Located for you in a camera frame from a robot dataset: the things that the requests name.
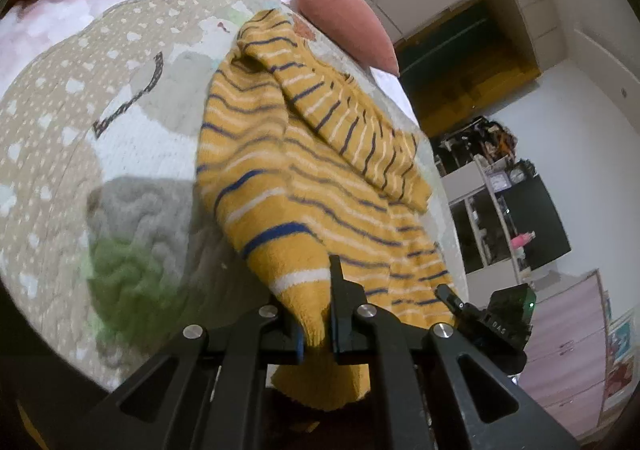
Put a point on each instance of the pink pillow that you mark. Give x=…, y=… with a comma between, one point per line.
x=353, y=26

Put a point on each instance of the black television screen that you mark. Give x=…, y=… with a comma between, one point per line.
x=531, y=209

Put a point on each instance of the yellow striped knit sweater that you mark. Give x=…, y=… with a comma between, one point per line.
x=297, y=165

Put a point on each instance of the cluttered dark rack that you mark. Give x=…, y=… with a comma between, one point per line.
x=482, y=136

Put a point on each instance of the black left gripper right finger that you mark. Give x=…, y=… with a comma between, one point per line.
x=434, y=388

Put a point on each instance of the purple alarm clock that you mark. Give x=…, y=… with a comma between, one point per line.
x=499, y=181

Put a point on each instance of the pink bottle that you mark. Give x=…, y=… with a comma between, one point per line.
x=522, y=239

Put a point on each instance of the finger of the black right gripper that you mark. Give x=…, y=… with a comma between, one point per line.
x=453, y=302

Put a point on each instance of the patchwork heart quilt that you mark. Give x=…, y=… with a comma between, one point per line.
x=106, y=245

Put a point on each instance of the dark analog clock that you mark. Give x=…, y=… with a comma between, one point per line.
x=521, y=171

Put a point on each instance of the white shelf unit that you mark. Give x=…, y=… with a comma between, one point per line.
x=490, y=261

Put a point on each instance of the brown wooden door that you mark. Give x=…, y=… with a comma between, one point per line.
x=460, y=64

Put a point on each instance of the pink drawer cabinet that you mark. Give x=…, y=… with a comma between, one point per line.
x=567, y=355

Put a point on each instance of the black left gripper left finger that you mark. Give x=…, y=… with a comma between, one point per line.
x=203, y=390

